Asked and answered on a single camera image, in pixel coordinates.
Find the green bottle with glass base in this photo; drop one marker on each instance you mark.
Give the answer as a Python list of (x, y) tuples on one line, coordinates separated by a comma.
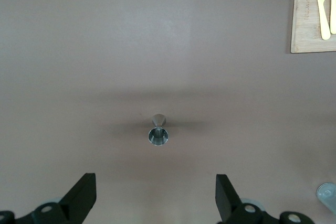
[(328, 195)]

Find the yellow plastic fork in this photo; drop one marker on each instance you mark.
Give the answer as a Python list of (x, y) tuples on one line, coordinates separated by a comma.
[(333, 3)]

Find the brown table mat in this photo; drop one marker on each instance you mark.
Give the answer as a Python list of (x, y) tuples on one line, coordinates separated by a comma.
[(105, 51)]

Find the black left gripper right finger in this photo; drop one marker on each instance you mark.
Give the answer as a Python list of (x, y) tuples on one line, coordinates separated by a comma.
[(228, 200)]

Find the yellow plastic knife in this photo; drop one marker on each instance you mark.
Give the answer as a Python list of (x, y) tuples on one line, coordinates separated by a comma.
[(322, 11)]

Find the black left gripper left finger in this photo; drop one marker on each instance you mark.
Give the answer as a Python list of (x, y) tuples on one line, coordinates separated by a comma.
[(78, 197)]

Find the small clear glass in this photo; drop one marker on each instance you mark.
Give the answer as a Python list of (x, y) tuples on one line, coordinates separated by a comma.
[(157, 136)]

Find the wooden cutting board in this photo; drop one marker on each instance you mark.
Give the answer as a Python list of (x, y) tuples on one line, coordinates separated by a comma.
[(304, 24)]

